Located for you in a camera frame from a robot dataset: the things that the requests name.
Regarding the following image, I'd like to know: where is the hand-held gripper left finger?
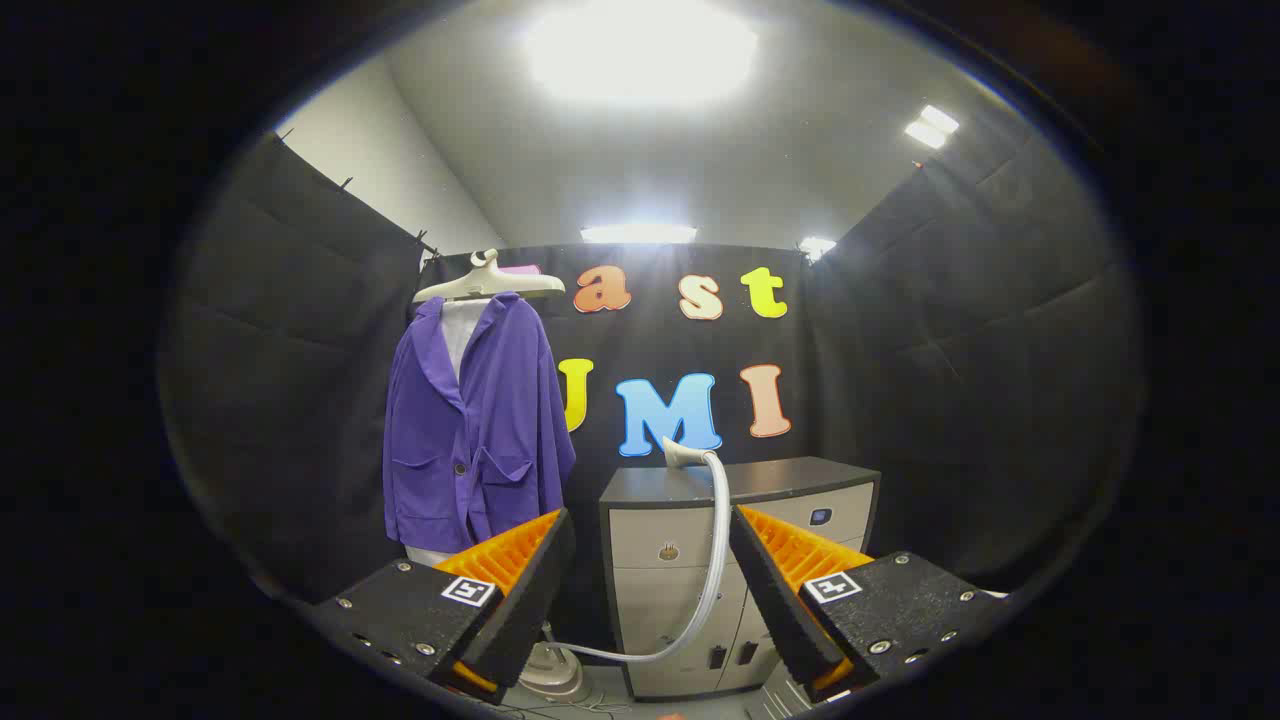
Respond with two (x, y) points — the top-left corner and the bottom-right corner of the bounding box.
(310, 507), (577, 706)

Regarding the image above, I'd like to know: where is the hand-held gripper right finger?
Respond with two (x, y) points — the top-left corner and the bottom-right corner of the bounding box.
(728, 505), (1011, 701)

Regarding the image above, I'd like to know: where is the white garment steamer base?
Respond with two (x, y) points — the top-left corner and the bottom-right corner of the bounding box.
(515, 640), (591, 704)

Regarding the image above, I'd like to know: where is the purple jacket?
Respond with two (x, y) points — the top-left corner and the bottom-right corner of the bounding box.
(383, 292), (578, 556)

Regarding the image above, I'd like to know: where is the white clothes hanger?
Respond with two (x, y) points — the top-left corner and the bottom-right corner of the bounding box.
(412, 249), (567, 304)

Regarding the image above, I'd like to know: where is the grey drawer cabinet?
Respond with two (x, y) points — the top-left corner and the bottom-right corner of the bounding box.
(598, 457), (883, 701)

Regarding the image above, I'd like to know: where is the ceiling light strip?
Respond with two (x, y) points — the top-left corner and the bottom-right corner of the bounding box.
(580, 223), (699, 245)

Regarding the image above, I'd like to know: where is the double ceiling light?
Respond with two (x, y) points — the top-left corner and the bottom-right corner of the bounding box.
(904, 104), (961, 151)

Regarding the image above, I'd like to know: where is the large ceiling light panel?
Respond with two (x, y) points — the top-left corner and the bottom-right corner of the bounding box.
(522, 0), (761, 106)

